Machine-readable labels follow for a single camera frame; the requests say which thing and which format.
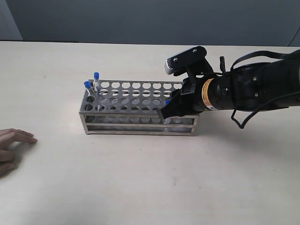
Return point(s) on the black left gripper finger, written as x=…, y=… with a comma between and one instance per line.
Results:
x=178, y=109

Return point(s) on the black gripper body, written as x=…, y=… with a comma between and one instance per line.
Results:
x=211, y=94

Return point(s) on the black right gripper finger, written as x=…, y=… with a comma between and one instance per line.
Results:
x=177, y=96

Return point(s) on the blue capped tube front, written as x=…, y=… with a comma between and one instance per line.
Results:
x=168, y=119

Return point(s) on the blue capped tube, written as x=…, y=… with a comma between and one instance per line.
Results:
x=96, y=82
x=168, y=119
x=89, y=88

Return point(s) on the blue capped tube back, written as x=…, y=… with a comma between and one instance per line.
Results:
x=96, y=82

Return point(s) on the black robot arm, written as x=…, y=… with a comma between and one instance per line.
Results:
x=262, y=86

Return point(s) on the stainless steel test tube rack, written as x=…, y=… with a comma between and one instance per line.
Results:
x=130, y=108

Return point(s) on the bare human hand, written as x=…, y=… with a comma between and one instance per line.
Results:
x=7, y=138

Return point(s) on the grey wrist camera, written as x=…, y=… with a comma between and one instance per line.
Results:
x=193, y=58

